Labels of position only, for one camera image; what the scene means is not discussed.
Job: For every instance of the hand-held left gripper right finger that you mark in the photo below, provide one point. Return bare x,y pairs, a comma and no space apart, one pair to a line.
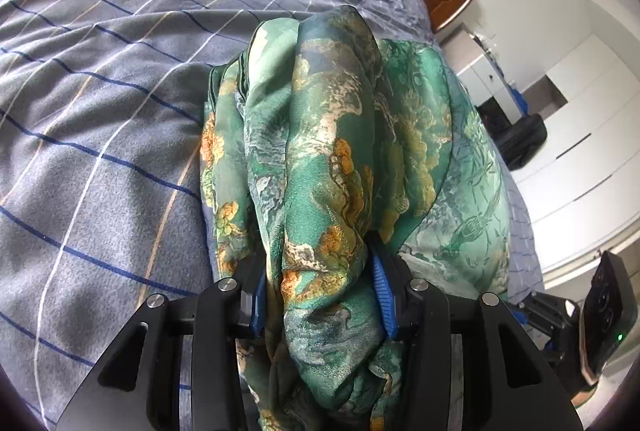
382,291

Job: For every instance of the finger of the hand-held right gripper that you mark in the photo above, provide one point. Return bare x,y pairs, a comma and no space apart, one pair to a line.
542,313

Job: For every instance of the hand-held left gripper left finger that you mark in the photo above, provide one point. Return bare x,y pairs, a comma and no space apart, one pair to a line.
257,306

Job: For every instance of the green printed jacket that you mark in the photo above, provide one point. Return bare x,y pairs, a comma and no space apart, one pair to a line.
330,151

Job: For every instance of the orange pants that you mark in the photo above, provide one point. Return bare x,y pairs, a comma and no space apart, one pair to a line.
584,395

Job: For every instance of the white wardrobe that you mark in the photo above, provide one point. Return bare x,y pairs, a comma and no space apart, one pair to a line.
585,146

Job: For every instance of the black jacket on chair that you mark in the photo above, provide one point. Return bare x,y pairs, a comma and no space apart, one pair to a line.
520,136

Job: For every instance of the blue desk clutter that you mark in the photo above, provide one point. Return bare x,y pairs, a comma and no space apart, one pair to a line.
515,96

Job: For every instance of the grey plaid duvet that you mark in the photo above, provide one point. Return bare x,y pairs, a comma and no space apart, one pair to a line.
110,136

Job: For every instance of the white desk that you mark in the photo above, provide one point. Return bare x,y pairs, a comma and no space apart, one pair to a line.
480,71

